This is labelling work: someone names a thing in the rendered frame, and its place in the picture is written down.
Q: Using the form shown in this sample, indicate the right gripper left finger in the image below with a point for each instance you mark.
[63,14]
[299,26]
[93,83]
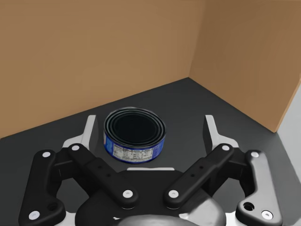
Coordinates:
[77,162]

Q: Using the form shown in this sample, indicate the blue flat can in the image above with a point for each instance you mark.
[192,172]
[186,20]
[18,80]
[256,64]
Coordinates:
[135,135]

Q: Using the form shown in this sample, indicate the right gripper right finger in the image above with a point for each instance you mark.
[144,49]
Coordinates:
[223,162]

